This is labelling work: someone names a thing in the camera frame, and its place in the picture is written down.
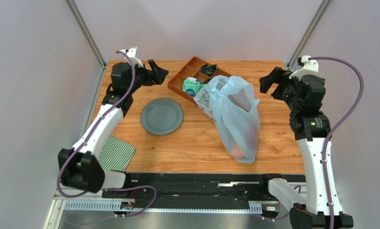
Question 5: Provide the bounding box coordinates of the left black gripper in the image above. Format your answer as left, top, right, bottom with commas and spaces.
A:
126, 60, 169, 95

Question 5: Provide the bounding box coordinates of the light blue cartoon plastic bag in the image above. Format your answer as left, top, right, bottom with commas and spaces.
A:
194, 75, 260, 164

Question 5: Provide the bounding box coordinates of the small orange pumpkin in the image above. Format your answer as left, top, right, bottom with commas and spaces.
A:
231, 146, 245, 160

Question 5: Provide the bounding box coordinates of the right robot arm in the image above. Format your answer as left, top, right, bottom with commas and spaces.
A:
259, 67, 354, 229

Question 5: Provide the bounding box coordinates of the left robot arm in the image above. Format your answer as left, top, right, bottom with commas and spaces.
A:
58, 60, 169, 193

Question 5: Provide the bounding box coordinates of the teal sock with blue logo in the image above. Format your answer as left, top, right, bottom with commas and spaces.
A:
182, 77, 203, 97

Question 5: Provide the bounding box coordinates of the wooden compartment tray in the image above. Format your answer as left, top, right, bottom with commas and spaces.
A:
168, 56, 232, 105

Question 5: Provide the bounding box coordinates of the grey-green round plate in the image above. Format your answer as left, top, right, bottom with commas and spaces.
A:
141, 98, 184, 136

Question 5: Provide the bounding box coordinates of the dark blue-yellow sock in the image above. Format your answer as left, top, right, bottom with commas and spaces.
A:
199, 63, 218, 77

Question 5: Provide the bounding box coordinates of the green striped cloth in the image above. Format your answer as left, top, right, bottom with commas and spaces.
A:
98, 136, 136, 171

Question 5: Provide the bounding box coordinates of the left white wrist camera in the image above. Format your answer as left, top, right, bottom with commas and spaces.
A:
115, 46, 144, 67

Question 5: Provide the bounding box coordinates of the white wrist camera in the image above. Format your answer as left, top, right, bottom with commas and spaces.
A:
115, 46, 144, 67
288, 55, 318, 81

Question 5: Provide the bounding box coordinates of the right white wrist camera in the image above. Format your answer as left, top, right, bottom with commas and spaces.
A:
288, 55, 318, 81

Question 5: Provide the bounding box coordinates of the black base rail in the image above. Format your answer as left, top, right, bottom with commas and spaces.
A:
101, 172, 308, 220

